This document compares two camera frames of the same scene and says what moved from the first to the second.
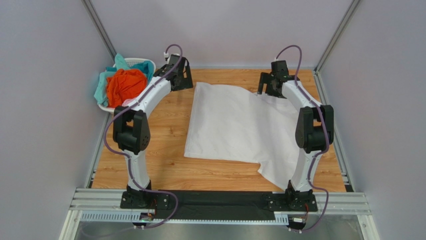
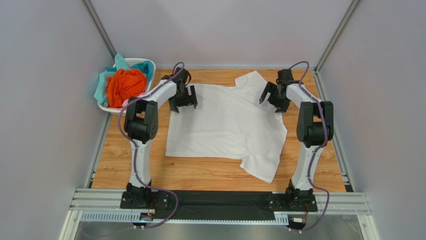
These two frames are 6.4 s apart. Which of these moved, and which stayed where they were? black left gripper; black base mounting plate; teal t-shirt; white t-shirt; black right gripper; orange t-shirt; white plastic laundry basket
Moved: black left gripper; black right gripper; white t-shirt
Stayed: white plastic laundry basket; teal t-shirt; orange t-shirt; black base mounting plate
